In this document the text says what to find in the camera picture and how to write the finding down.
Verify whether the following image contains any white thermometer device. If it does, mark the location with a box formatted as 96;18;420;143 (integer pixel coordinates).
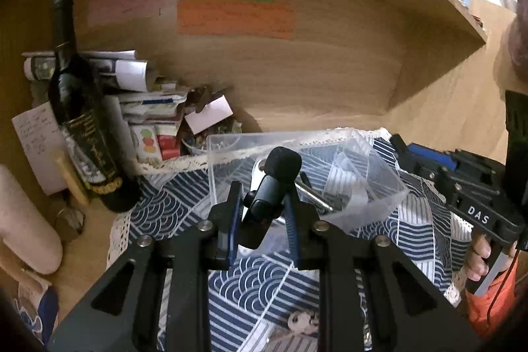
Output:
246;159;266;205

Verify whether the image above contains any person's hand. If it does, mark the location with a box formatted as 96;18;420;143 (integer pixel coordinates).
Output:
464;228;517;284

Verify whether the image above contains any clear plastic storage box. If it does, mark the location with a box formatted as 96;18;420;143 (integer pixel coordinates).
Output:
207;128;408;233

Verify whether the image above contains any silver key bunch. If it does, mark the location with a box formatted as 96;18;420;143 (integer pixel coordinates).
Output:
287;311;319;336

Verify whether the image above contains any blue white patterned cloth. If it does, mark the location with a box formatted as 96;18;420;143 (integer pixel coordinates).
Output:
107;129;472;351

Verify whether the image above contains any blue sticker card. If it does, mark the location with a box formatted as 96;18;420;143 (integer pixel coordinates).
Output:
13;285;59;346

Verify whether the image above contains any pink insulated jug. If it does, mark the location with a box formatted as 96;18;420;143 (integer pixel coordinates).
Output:
1;164;63;275

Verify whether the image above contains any cream candle stick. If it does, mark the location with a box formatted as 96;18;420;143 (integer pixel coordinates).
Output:
51;148;90;207

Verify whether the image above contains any dark wine bottle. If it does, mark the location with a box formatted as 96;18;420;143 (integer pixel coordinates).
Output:
48;0;141;213

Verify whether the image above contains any stack of papers and books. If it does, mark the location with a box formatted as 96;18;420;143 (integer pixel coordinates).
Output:
22;49;199;167

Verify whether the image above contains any white small carton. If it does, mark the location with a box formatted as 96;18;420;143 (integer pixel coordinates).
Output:
184;96;233;135

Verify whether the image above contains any orange sticky note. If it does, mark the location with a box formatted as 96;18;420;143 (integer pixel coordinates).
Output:
176;0;295;40

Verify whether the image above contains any white notepad sheet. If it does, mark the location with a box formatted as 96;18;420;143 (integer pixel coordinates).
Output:
12;102;67;196

